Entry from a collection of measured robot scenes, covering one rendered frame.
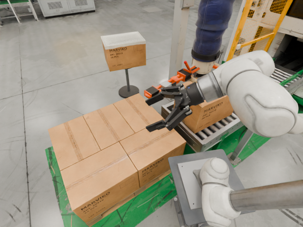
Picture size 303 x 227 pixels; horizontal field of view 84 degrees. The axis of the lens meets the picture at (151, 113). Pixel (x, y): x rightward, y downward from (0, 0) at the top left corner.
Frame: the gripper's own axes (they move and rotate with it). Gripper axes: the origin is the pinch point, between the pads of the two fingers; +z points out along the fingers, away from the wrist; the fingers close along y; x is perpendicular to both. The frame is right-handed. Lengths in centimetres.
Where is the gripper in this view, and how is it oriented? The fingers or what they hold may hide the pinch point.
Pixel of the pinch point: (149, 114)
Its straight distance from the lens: 64.7
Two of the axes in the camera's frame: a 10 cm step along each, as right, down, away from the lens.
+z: -8.5, 3.8, 3.6
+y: -0.4, -7.3, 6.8
